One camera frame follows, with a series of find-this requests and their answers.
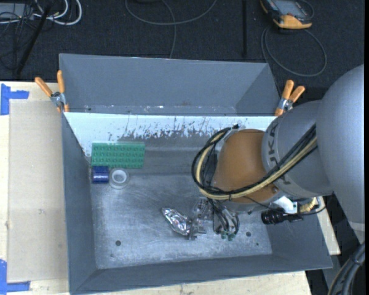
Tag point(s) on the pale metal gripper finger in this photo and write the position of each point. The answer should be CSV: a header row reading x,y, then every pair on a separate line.
x,y
198,228
201,208

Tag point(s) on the crumpled silver foil wrapper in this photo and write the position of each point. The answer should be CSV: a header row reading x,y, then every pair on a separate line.
x,y
176,220

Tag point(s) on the grey metal bin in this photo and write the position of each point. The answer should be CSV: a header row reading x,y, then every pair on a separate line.
x,y
147,220

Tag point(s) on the clear tape roll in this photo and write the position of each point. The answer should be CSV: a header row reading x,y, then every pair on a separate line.
x,y
120,178

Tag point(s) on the green studded flat block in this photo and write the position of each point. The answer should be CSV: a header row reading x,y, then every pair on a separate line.
x,y
118,155

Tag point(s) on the small blue cylinder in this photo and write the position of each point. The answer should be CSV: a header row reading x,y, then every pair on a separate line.
x,y
100,174

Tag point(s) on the pale flat board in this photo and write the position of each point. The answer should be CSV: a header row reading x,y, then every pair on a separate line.
x,y
37,189

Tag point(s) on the black cylinder on white bracket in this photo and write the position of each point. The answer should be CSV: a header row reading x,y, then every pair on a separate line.
x,y
272,217

